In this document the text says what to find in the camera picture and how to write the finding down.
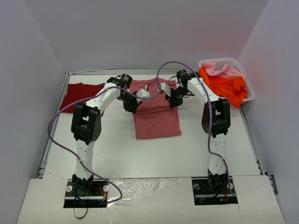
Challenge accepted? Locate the folded dark red t-shirt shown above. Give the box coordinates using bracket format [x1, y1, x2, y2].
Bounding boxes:
[59, 83, 104, 110]

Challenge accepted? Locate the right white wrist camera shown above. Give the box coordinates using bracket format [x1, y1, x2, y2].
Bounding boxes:
[160, 83, 173, 96]

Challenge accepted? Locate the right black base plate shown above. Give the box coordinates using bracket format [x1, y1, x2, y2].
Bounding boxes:
[192, 177, 238, 205]

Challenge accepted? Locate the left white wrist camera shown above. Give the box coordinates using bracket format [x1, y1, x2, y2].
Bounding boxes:
[136, 89, 151, 100]

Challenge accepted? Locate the light pink t-shirt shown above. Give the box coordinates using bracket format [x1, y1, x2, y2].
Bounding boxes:
[202, 62, 247, 80]

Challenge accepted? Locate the salmon pink t-shirt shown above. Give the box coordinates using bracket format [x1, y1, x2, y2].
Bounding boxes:
[128, 78, 182, 140]

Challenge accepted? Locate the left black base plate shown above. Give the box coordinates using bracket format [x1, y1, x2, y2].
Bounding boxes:
[64, 180, 109, 208]

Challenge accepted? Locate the white plastic basket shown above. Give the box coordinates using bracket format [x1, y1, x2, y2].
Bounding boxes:
[198, 58, 256, 108]

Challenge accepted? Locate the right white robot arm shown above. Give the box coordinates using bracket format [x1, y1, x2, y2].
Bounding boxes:
[161, 70, 231, 194]

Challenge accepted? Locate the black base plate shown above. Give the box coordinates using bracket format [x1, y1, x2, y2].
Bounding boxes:
[64, 180, 109, 208]
[192, 177, 238, 205]

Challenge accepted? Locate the orange t-shirt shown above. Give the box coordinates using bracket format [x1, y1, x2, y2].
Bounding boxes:
[199, 67, 248, 108]

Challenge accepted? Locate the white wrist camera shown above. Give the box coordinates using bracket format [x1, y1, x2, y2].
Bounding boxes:
[160, 83, 173, 96]
[136, 89, 151, 100]

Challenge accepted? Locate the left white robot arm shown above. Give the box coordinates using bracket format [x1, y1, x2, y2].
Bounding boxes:
[71, 74, 148, 195]

